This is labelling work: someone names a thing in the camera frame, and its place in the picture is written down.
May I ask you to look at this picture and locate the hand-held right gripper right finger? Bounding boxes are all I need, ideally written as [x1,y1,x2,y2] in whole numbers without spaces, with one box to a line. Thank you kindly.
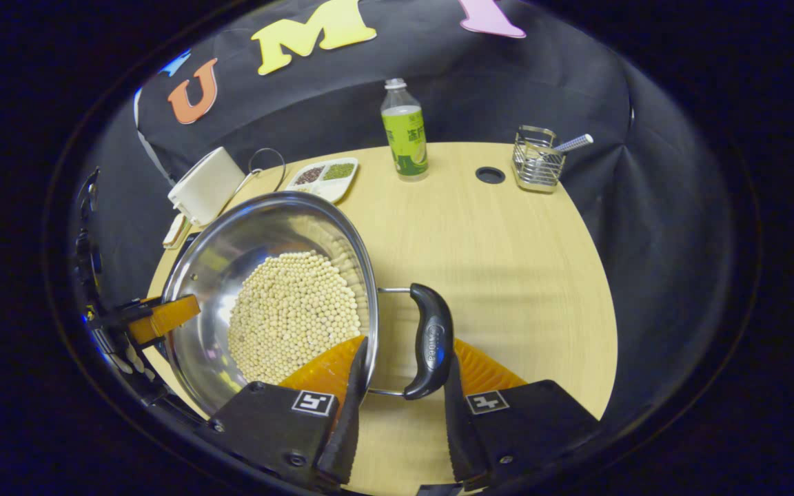
[442,336,602,491]

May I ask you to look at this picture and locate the metal wire utensil holder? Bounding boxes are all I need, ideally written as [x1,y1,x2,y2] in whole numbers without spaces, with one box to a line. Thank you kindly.
[511,125,566,194]

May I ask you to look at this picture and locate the green label drink bottle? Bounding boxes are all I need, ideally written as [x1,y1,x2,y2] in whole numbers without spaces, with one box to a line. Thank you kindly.
[380,78,430,181]

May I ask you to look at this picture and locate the stainless steel pot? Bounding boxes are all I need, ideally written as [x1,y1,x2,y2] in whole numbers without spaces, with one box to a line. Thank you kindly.
[161,191,455,416]

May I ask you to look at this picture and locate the white toaster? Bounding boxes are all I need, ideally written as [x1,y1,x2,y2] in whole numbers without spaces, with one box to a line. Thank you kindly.
[167,146,246,227]

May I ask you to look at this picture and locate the pile of soybeans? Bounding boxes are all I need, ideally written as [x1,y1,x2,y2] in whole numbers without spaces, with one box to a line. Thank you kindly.
[227,250,363,385]

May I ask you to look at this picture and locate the white divided bean tray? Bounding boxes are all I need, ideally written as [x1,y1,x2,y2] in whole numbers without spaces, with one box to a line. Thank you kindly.
[285,157,360,204]

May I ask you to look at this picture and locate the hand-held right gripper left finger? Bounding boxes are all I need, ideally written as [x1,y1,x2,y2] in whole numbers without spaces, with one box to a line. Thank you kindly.
[205,335,370,491]

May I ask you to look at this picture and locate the black power cable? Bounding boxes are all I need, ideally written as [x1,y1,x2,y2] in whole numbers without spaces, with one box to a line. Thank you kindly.
[235,147,287,200]

